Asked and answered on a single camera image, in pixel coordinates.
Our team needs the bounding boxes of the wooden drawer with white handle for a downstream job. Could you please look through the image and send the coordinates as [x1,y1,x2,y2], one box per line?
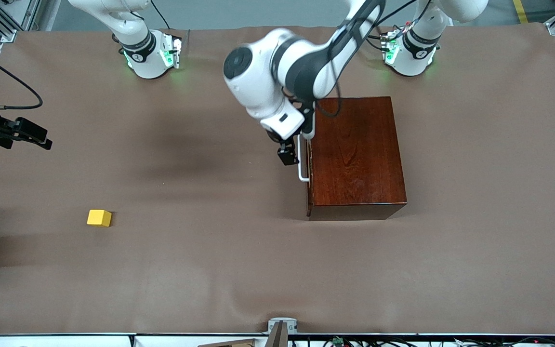
[297,117,313,217]

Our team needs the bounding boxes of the yellow block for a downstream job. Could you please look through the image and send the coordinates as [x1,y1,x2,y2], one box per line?
[87,209,113,227]

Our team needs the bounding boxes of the dark brown wooden cabinet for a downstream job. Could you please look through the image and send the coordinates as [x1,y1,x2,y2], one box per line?
[306,96,408,221]

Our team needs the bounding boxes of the brown table cover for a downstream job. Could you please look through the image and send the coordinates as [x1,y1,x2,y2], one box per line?
[0,24,555,335]

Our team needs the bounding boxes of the tan wooden board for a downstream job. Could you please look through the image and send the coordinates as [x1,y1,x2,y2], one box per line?
[197,338,259,347]

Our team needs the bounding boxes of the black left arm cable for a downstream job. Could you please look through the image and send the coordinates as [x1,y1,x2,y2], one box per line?
[315,0,420,119]

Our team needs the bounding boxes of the grey camera bracket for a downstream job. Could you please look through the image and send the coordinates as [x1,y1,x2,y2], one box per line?
[265,317,298,347]

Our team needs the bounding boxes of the black right base cable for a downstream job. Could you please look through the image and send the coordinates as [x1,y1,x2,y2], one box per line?
[150,0,169,30]

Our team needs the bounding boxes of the tangled black cables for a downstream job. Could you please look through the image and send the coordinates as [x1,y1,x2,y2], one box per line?
[290,336,555,347]

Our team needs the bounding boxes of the white table edge rail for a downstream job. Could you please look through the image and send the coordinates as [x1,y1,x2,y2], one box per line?
[0,333,555,347]

